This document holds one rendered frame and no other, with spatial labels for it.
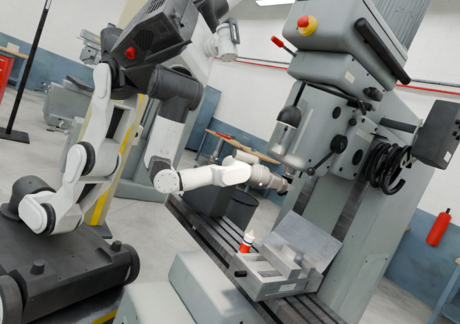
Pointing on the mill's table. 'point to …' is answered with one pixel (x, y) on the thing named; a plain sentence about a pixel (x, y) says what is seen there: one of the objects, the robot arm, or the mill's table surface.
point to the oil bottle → (246, 243)
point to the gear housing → (334, 72)
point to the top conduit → (362, 25)
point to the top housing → (344, 29)
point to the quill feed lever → (339, 146)
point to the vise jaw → (280, 261)
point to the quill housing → (313, 129)
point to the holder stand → (210, 198)
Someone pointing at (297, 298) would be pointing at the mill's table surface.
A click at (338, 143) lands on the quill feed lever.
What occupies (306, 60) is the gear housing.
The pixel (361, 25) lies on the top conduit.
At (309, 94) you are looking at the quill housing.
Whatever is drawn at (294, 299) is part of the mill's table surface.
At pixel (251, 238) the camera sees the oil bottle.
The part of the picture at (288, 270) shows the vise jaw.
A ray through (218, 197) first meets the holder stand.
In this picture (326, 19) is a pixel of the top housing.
